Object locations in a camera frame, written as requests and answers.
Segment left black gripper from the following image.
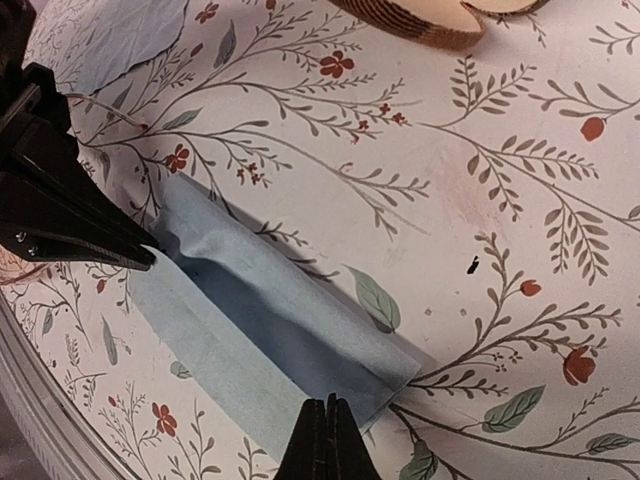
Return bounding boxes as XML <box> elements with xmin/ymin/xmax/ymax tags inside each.
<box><xmin>1</xmin><ymin>0</ymin><xmax>146</xmax><ymax>236</ymax></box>

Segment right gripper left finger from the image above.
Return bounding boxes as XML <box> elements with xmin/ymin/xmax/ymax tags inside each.
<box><xmin>274</xmin><ymin>399</ymin><xmax>327</xmax><ymax>480</ymax></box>

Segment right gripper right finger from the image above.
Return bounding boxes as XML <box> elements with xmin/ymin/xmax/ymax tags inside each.
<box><xmin>327</xmin><ymin>393</ymin><xmax>379</xmax><ymax>480</ymax></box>

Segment brown striped glasses case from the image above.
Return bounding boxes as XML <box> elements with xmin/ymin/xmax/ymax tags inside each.
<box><xmin>332</xmin><ymin>0</ymin><xmax>548</xmax><ymax>51</ymax></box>

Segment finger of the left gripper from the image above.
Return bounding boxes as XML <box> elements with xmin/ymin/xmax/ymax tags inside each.
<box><xmin>1</xmin><ymin>221</ymin><xmax>156</xmax><ymax>271</ymax></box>

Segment blue cleaning cloth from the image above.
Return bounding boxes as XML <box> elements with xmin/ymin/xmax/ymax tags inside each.
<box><xmin>22</xmin><ymin>0</ymin><xmax>189</xmax><ymax>96</ymax></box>
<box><xmin>129</xmin><ymin>174</ymin><xmax>420</xmax><ymax>461</ymax></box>

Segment floral patterned table mat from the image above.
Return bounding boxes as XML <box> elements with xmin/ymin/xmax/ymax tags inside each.
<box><xmin>0</xmin><ymin>0</ymin><xmax>640</xmax><ymax>480</ymax></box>

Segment clear pink frame glasses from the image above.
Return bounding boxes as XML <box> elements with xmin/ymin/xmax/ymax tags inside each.
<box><xmin>1</xmin><ymin>94</ymin><xmax>148</xmax><ymax>286</ymax></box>

